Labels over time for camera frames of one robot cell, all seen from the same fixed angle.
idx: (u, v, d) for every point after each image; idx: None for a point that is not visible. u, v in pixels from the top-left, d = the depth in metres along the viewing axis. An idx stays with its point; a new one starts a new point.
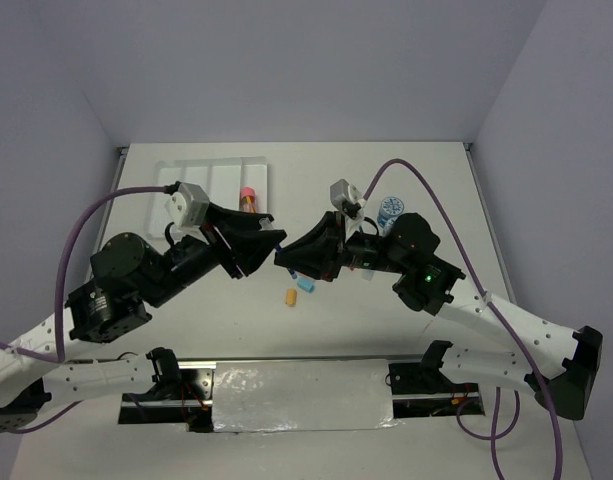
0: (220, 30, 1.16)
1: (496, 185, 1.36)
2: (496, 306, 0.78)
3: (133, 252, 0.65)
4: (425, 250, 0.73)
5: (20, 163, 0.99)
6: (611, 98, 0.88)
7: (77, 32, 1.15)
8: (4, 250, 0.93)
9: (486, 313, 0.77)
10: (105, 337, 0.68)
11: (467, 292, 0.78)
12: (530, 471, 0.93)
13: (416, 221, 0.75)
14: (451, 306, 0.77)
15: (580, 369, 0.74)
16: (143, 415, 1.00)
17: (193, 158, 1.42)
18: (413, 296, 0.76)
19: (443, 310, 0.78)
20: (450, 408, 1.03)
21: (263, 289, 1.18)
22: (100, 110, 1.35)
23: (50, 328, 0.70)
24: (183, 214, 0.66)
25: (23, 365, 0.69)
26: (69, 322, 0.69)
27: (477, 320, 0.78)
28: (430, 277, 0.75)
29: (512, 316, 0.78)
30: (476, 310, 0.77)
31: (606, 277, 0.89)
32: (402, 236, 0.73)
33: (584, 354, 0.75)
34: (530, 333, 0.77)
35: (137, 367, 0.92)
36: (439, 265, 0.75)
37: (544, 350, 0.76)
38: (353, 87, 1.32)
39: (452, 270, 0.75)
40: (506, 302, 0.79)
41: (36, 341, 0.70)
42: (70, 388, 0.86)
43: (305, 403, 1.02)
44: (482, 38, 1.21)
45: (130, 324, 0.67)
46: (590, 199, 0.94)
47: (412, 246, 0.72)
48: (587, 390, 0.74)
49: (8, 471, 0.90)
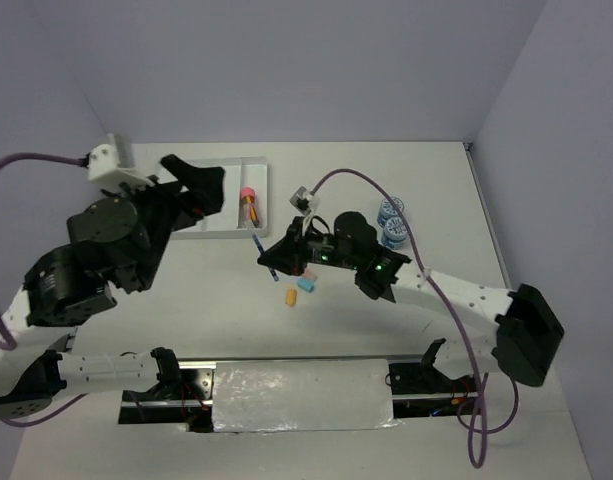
0: (220, 31, 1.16)
1: (496, 185, 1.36)
2: (434, 280, 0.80)
3: (121, 218, 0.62)
4: (361, 239, 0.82)
5: (20, 164, 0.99)
6: (610, 98, 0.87)
7: (77, 33, 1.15)
8: (4, 251, 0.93)
9: (426, 288, 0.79)
10: (64, 318, 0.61)
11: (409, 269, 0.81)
12: (533, 471, 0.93)
13: (356, 218, 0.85)
14: (397, 285, 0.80)
15: (512, 320, 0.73)
16: (142, 416, 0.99)
17: (193, 158, 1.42)
18: (368, 286, 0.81)
19: (401, 295, 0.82)
20: (449, 408, 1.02)
21: (263, 288, 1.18)
22: (101, 111, 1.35)
23: (12, 314, 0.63)
24: (111, 154, 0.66)
25: None
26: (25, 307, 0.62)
27: (420, 296, 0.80)
28: (381, 266, 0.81)
29: (446, 284, 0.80)
30: (417, 286, 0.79)
31: (606, 278, 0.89)
32: (342, 229, 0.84)
33: (516, 309, 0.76)
34: (465, 298, 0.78)
35: (143, 365, 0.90)
36: (387, 254, 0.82)
37: (480, 310, 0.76)
38: (353, 88, 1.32)
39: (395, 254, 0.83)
40: (443, 276, 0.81)
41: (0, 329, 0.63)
42: (82, 378, 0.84)
43: (305, 402, 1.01)
44: (481, 39, 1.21)
45: (92, 305, 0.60)
46: (589, 199, 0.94)
47: (350, 236, 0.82)
48: (522, 342, 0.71)
49: (9, 471, 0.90)
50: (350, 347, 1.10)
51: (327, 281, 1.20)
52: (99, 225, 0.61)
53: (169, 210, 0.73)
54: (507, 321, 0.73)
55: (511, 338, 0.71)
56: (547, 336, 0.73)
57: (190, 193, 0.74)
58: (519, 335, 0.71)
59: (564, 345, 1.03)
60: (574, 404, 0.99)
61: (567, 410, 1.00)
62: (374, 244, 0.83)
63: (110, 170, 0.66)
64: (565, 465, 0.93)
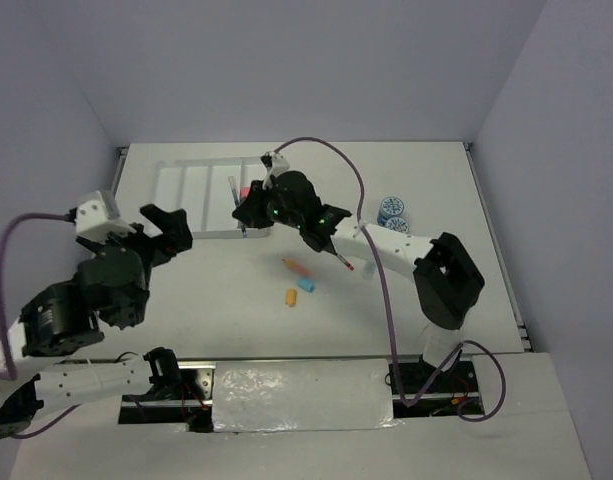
0: (220, 30, 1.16)
1: (496, 185, 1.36)
2: (370, 232, 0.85)
3: (131, 263, 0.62)
4: (297, 193, 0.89)
5: (20, 164, 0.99)
6: (611, 98, 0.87)
7: (77, 32, 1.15)
8: (4, 250, 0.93)
9: (361, 238, 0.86)
10: (57, 352, 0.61)
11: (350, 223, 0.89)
12: (533, 471, 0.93)
13: (297, 174, 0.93)
14: (335, 237, 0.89)
15: (428, 263, 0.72)
16: (144, 416, 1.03)
17: (193, 157, 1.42)
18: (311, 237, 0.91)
19: (342, 246, 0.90)
20: (449, 408, 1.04)
21: (263, 288, 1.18)
22: (101, 110, 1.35)
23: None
24: (102, 207, 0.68)
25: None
26: (21, 338, 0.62)
27: (357, 245, 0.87)
28: (323, 221, 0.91)
29: (379, 234, 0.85)
30: (352, 235, 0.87)
31: (607, 278, 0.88)
32: (281, 183, 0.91)
33: (440, 257, 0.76)
34: (392, 244, 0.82)
35: (133, 370, 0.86)
36: (331, 210, 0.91)
37: (404, 257, 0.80)
38: (353, 87, 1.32)
39: (339, 209, 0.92)
40: (380, 227, 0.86)
41: None
42: (63, 396, 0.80)
43: (305, 402, 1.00)
44: (481, 39, 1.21)
45: (85, 340, 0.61)
46: (590, 199, 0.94)
47: (284, 190, 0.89)
48: (436, 281, 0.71)
49: (8, 472, 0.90)
50: (349, 347, 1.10)
51: (327, 281, 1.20)
52: (109, 270, 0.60)
53: (149, 254, 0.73)
54: (422, 262, 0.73)
55: (422, 278, 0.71)
56: (469, 283, 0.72)
57: (165, 236, 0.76)
58: (431, 275, 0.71)
59: (564, 345, 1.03)
60: (574, 404, 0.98)
61: (567, 410, 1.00)
62: (312, 198, 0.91)
63: (104, 222, 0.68)
64: (565, 465, 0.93)
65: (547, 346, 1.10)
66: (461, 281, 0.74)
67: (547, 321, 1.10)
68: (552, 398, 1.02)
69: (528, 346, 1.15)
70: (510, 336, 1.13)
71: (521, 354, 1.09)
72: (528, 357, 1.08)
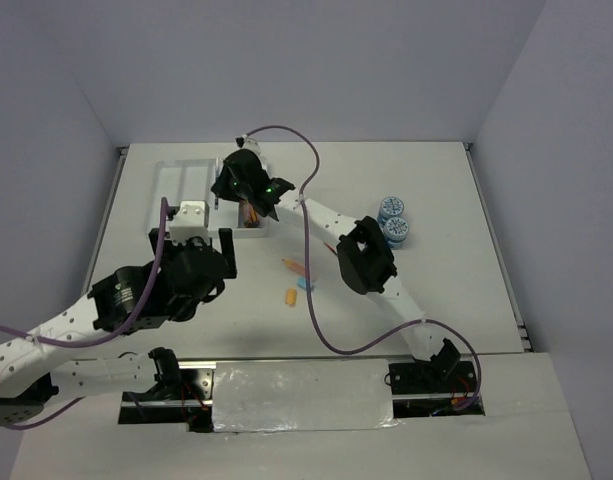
0: (220, 30, 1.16)
1: (496, 185, 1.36)
2: (308, 207, 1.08)
3: (222, 263, 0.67)
4: (246, 164, 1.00)
5: (19, 163, 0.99)
6: (611, 98, 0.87)
7: (78, 33, 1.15)
8: (4, 250, 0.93)
9: (299, 210, 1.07)
10: (127, 330, 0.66)
11: (291, 198, 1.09)
12: (533, 471, 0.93)
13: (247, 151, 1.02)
14: (281, 207, 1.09)
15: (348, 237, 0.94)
16: (144, 416, 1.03)
17: (193, 158, 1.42)
18: (258, 205, 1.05)
19: (283, 215, 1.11)
20: (449, 408, 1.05)
21: (263, 288, 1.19)
22: (101, 111, 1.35)
23: (73, 318, 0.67)
24: (203, 213, 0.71)
25: (43, 354, 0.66)
26: (91, 314, 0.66)
27: (295, 215, 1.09)
28: (271, 190, 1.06)
29: (314, 210, 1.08)
30: (292, 206, 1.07)
31: (607, 278, 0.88)
32: (231, 155, 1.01)
33: (362, 235, 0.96)
34: (325, 220, 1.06)
35: (140, 366, 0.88)
36: (278, 182, 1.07)
37: (333, 232, 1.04)
38: (353, 88, 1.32)
39: (280, 180, 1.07)
40: (316, 205, 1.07)
41: (57, 330, 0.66)
42: (76, 382, 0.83)
43: (305, 402, 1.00)
44: (481, 39, 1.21)
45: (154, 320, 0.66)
46: (590, 199, 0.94)
47: (234, 164, 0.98)
48: (351, 251, 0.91)
49: (8, 472, 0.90)
50: (349, 347, 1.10)
51: (327, 281, 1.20)
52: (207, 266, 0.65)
53: None
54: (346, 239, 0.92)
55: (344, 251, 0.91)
56: (382, 258, 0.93)
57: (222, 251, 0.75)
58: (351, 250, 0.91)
59: (564, 345, 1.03)
60: (574, 404, 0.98)
61: (567, 410, 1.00)
62: (259, 169, 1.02)
63: (199, 226, 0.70)
64: (566, 465, 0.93)
65: (547, 347, 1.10)
66: (374, 255, 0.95)
67: (547, 321, 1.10)
68: (552, 398, 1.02)
69: (528, 346, 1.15)
70: (510, 336, 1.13)
71: (520, 354, 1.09)
72: (528, 357, 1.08)
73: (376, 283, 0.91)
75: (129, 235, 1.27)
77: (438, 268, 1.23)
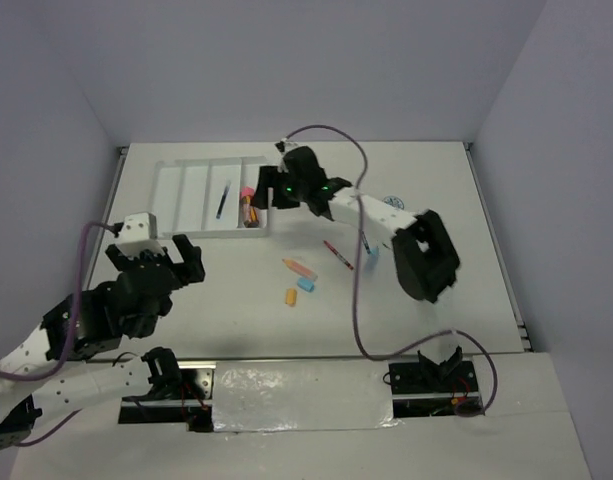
0: (219, 30, 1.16)
1: (495, 184, 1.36)
2: (363, 201, 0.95)
3: (166, 277, 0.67)
4: (303, 161, 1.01)
5: (19, 163, 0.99)
6: (610, 99, 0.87)
7: (77, 34, 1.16)
8: (4, 250, 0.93)
9: (353, 205, 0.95)
10: (81, 355, 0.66)
11: (345, 193, 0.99)
12: (534, 471, 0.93)
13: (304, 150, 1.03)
14: (333, 203, 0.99)
15: (407, 236, 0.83)
16: (146, 415, 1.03)
17: (193, 157, 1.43)
18: (313, 203, 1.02)
19: (338, 212, 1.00)
20: (449, 408, 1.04)
21: (263, 287, 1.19)
22: (101, 111, 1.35)
23: (28, 350, 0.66)
24: (147, 226, 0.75)
25: (5, 387, 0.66)
26: (43, 343, 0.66)
27: (349, 211, 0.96)
28: (327, 189, 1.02)
29: (372, 205, 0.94)
30: (346, 201, 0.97)
31: (606, 278, 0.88)
32: (289, 152, 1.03)
33: (422, 232, 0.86)
34: (382, 214, 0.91)
35: (131, 373, 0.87)
36: (334, 180, 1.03)
37: (387, 226, 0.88)
38: (353, 88, 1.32)
39: (340, 181, 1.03)
40: (373, 200, 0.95)
41: (15, 363, 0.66)
42: (61, 401, 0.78)
43: (305, 403, 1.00)
44: (481, 39, 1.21)
45: (107, 343, 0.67)
46: (589, 199, 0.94)
47: (289, 159, 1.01)
48: (412, 252, 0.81)
49: (8, 472, 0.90)
50: (350, 347, 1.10)
51: (328, 281, 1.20)
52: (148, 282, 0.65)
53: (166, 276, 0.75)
54: (403, 234, 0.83)
55: (401, 249, 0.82)
56: (445, 260, 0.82)
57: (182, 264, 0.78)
58: (408, 248, 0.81)
59: (564, 345, 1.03)
60: (574, 404, 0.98)
61: (567, 410, 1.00)
62: (317, 169, 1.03)
63: (146, 239, 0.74)
64: (566, 465, 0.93)
65: (547, 346, 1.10)
66: (435, 257, 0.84)
67: (548, 320, 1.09)
68: (552, 398, 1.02)
69: (528, 346, 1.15)
70: (509, 335, 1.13)
71: (521, 354, 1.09)
72: (528, 357, 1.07)
73: (435, 291, 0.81)
75: None
77: None
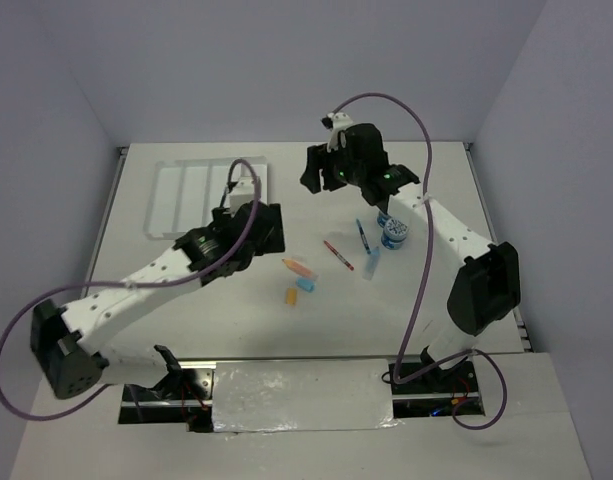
0: (219, 30, 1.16)
1: (495, 184, 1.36)
2: (432, 210, 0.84)
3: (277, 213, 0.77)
4: (366, 144, 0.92)
5: (19, 163, 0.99)
6: (611, 99, 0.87)
7: (77, 34, 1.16)
8: (5, 251, 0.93)
9: (419, 210, 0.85)
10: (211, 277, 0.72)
11: (411, 193, 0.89)
12: (534, 471, 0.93)
13: (369, 130, 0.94)
14: (395, 198, 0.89)
15: (479, 267, 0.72)
16: (140, 416, 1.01)
17: (193, 157, 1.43)
18: (369, 189, 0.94)
19: (392, 205, 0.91)
20: (449, 408, 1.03)
21: (263, 287, 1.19)
22: (101, 111, 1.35)
23: (163, 266, 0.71)
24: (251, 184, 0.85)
25: (140, 297, 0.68)
26: (180, 260, 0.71)
27: (412, 215, 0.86)
28: (388, 177, 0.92)
29: (441, 218, 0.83)
30: (412, 205, 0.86)
31: (606, 278, 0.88)
32: (350, 129, 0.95)
33: (490, 262, 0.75)
34: (449, 232, 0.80)
35: (155, 357, 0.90)
36: (399, 170, 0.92)
37: (455, 249, 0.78)
38: (353, 89, 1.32)
39: (402, 167, 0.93)
40: (443, 210, 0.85)
41: (149, 276, 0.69)
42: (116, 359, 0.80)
43: (305, 403, 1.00)
44: (482, 39, 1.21)
45: (232, 265, 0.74)
46: (590, 199, 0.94)
47: (352, 136, 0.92)
48: (481, 290, 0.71)
49: (9, 473, 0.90)
50: (350, 347, 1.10)
51: (328, 281, 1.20)
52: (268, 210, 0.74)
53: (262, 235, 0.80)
54: (472, 263, 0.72)
55: (468, 277, 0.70)
56: (502, 296, 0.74)
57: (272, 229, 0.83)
58: (477, 280, 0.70)
59: (564, 345, 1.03)
60: (574, 404, 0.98)
61: (567, 410, 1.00)
62: (379, 152, 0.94)
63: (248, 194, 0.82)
64: (566, 465, 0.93)
65: (547, 346, 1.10)
66: (494, 292, 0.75)
67: (548, 321, 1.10)
68: (552, 398, 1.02)
69: (528, 346, 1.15)
70: (509, 336, 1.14)
71: (520, 354, 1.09)
72: (528, 357, 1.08)
73: (483, 329, 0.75)
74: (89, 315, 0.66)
75: (129, 234, 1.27)
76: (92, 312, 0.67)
77: (438, 267, 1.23)
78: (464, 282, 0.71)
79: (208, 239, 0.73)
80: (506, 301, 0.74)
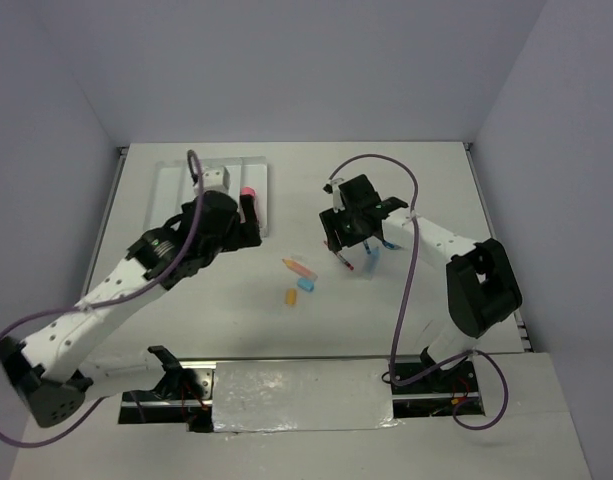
0: (219, 31, 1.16)
1: (495, 184, 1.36)
2: (419, 223, 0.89)
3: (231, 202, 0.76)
4: (356, 186, 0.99)
5: (18, 163, 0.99)
6: (610, 99, 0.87)
7: (77, 34, 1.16)
8: (5, 251, 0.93)
9: (408, 227, 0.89)
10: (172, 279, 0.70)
11: (402, 215, 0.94)
12: (534, 471, 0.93)
13: (360, 182, 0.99)
14: (387, 221, 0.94)
15: (469, 263, 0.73)
16: (138, 417, 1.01)
17: (193, 157, 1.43)
18: (364, 222, 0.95)
19: (388, 229, 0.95)
20: (449, 408, 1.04)
21: (264, 287, 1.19)
22: (101, 111, 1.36)
23: (119, 280, 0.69)
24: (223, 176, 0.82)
25: (98, 318, 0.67)
26: (136, 270, 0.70)
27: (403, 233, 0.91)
28: (380, 207, 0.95)
29: (428, 228, 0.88)
30: (402, 223, 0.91)
31: (606, 278, 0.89)
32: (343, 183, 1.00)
33: (481, 263, 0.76)
34: (436, 238, 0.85)
35: (147, 360, 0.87)
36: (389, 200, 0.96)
37: (443, 252, 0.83)
38: (352, 90, 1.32)
39: (392, 199, 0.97)
40: (429, 224, 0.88)
41: (105, 293, 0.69)
42: (102, 374, 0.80)
43: (305, 403, 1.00)
44: (481, 39, 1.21)
45: (193, 264, 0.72)
46: (589, 199, 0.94)
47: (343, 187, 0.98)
48: (475, 288, 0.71)
49: (8, 473, 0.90)
50: (349, 347, 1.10)
51: (327, 281, 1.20)
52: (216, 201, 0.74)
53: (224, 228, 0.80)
54: (460, 260, 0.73)
55: (455, 273, 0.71)
56: (504, 297, 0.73)
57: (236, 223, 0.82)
58: (466, 276, 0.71)
59: (564, 345, 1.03)
60: (574, 404, 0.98)
61: (567, 410, 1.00)
62: (371, 192, 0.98)
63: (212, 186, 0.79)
64: (566, 465, 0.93)
65: (547, 346, 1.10)
66: (493, 291, 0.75)
67: (547, 321, 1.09)
68: (552, 398, 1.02)
69: (528, 346, 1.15)
70: (509, 335, 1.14)
71: (520, 354, 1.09)
72: (528, 357, 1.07)
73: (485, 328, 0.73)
74: (50, 345, 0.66)
75: (128, 235, 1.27)
76: (52, 343, 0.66)
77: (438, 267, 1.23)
78: (454, 278, 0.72)
79: (161, 242, 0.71)
80: (508, 302, 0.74)
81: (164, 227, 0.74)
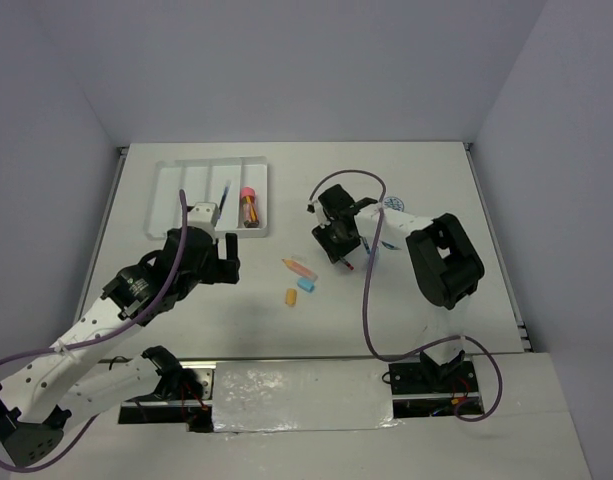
0: (219, 31, 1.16)
1: (495, 184, 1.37)
2: (385, 214, 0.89)
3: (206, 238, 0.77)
4: (331, 195, 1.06)
5: (18, 163, 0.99)
6: (611, 99, 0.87)
7: (78, 34, 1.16)
8: (5, 251, 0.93)
9: (376, 218, 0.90)
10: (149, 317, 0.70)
11: (371, 208, 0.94)
12: (534, 472, 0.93)
13: (337, 193, 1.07)
14: (358, 217, 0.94)
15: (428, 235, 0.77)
16: (145, 416, 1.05)
17: (193, 157, 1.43)
18: (341, 223, 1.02)
19: (362, 225, 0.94)
20: (449, 408, 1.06)
21: (263, 287, 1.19)
22: (101, 111, 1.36)
23: (94, 320, 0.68)
24: (213, 213, 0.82)
25: (74, 359, 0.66)
26: (111, 310, 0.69)
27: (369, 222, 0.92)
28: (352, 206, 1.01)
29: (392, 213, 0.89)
30: (370, 214, 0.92)
31: (606, 278, 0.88)
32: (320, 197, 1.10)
33: (442, 238, 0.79)
34: (399, 220, 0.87)
35: (139, 368, 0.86)
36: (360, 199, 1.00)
37: (405, 231, 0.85)
38: (352, 89, 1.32)
39: (367, 199, 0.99)
40: (394, 210, 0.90)
41: (81, 333, 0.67)
42: (85, 401, 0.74)
43: (305, 403, 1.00)
44: (481, 39, 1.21)
45: (169, 300, 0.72)
46: (589, 199, 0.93)
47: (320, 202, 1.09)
48: (434, 257, 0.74)
49: (8, 473, 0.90)
50: (349, 347, 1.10)
51: (327, 281, 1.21)
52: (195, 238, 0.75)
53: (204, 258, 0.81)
54: (419, 233, 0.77)
55: (414, 244, 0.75)
56: (467, 267, 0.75)
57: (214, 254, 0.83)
58: (426, 246, 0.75)
59: (564, 345, 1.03)
60: (575, 405, 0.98)
61: (567, 410, 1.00)
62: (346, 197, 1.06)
63: (207, 222, 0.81)
64: (566, 465, 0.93)
65: (547, 347, 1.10)
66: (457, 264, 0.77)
67: (547, 321, 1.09)
68: (552, 398, 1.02)
69: (528, 346, 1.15)
70: (509, 335, 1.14)
71: (521, 354, 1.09)
72: (528, 357, 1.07)
73: (454, 297, 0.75)
74: (24, 389, 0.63)
75: (129, 234, 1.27)
76: (26, 386, 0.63)
77: None
78: (414, 247, 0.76)
79: (137, 279, 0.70)
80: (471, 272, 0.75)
81: (140, 262, 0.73)
